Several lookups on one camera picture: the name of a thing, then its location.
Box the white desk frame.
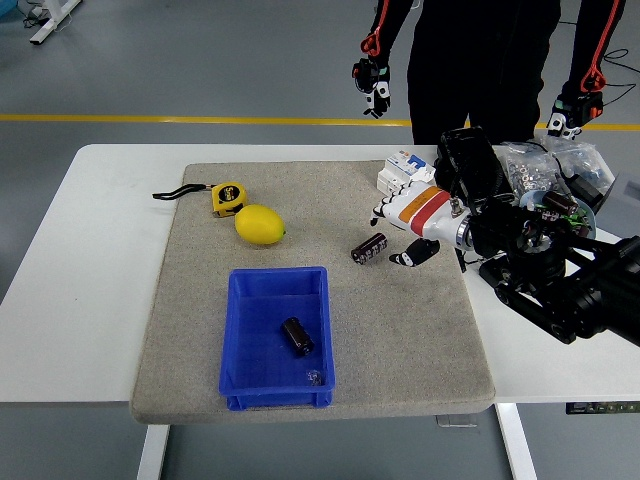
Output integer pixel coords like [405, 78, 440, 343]
[29, 0, 84, 46]

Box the person's right hand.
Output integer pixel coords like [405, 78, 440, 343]
[351, 55, 392, 120]

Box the yellow lemon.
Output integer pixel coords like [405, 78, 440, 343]
[234, 203, 287, 246]

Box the clear bag of screws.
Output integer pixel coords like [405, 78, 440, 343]
[534, 133, 616, 186]

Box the black table control panel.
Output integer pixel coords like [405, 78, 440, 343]
[565, 400, 640, 415]

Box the printed dark brown cylindrical battery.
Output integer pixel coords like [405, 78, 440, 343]
[350, 231, 391, 267]

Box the large brown capacitor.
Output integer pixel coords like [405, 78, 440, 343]
[542, 190, 579, 214]

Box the grey box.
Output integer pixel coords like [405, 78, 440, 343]
[594, 170, 640, 239]

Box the grey under-table bracket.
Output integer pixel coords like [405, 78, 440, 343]
[435, 413, 479, 429]

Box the clear bag of metal nuts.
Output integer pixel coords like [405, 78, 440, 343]
[499, 141, 564, 196]

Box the white table leg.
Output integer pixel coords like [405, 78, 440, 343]
[494, 402, 539, 480]
[136, 423, 171, 480]

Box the person's left hand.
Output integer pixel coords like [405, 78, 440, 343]
[545, 92, 605, 140]

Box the person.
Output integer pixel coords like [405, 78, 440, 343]
[360, 0, 629, 146]

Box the white circuit breaker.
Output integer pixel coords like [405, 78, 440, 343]
[376, 150, 437, 194]

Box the blue plastic box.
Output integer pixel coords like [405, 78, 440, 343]
[218, 265, 336, 412]

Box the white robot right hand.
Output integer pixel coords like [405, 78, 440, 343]
[368, 182, 469, 269]

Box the black rectangular case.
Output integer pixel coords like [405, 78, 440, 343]
[432, 125, 516, 209]

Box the light blue bowl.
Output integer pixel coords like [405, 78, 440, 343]
[518, 188, 598, 239]

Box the yellow tape measure with strap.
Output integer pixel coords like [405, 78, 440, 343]
[152, 181, 249, 219]

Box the plain dark brown cylindrical battery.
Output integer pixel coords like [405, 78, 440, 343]
[280, 316, 316, 359]

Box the grey-brown mat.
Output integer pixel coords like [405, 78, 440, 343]
[128, 159, 497, 425]

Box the black power adapter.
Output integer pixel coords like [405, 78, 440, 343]
[569, 172, 609, 211]

